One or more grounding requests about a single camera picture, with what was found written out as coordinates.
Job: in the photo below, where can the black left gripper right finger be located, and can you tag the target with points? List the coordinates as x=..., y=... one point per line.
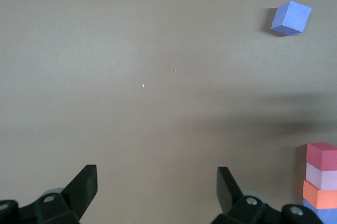
x=229, y=195

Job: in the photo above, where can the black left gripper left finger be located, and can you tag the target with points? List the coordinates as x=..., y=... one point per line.
x=79, y=195

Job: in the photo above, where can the orange foam block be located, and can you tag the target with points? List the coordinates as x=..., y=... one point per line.
x=319, y=197

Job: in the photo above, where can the pink foam block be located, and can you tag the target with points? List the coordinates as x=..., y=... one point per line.
x=321, y=179

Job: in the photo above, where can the dark purple foam block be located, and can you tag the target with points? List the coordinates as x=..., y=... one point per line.
x=325, y=214

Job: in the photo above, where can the red foam block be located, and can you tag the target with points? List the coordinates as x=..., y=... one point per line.
x=325, y=157

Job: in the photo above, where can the light purple foam block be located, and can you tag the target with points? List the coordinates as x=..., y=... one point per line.
x=292, y=17

